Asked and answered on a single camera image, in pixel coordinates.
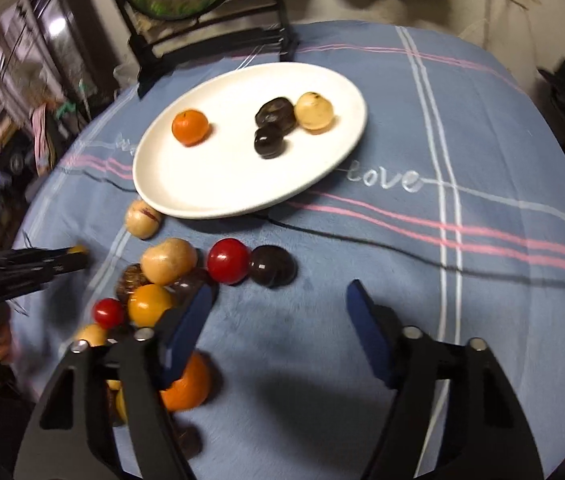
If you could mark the dark brown speckled mangosteen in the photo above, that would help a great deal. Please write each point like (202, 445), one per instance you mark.
(131, 279)

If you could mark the dark plum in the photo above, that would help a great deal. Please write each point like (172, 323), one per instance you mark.
(186, 285)
(272, 266)

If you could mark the yellow orange tomato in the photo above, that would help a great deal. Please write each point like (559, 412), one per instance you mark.
(147, 304)

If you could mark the orange tangerine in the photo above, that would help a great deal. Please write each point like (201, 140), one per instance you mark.
(192, 389)
(190, 127)

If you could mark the small dark plum isolated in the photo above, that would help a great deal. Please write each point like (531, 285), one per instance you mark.
(269, 141)

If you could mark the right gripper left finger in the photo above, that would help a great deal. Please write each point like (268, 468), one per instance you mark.
(69, 435)

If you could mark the white round plate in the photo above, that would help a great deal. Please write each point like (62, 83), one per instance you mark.
(223, 176)

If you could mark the large dark mangosteen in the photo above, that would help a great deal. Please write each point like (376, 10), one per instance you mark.
(279, 112)

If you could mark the beige oblong fruit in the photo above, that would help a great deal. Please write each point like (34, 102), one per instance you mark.
(168, 261)

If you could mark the red cherry tomato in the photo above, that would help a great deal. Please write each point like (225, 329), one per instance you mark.
(109, 313)
(228, 261)

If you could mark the large tan round fruit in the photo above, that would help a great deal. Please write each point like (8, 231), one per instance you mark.
(94, 334)

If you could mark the blue striped tablecloth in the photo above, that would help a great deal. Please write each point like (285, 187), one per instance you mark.
(451, 211)

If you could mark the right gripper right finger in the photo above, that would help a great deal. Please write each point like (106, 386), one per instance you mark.
(485, 435)

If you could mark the pale cream round fruit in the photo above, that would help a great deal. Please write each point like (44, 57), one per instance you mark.
(313, 111)

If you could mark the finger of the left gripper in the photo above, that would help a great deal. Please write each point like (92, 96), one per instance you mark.
(33, 255)
(33, 276)

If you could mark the dark brown mangosteen front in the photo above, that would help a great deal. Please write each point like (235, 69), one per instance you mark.
(190, 441)

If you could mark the round painted screen on stand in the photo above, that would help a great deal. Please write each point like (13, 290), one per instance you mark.
(155, 22)

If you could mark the green yellow round fruit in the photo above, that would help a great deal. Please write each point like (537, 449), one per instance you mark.
(120, 406)

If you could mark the dark wooden cabinet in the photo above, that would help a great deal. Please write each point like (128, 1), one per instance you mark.
(80, 50)

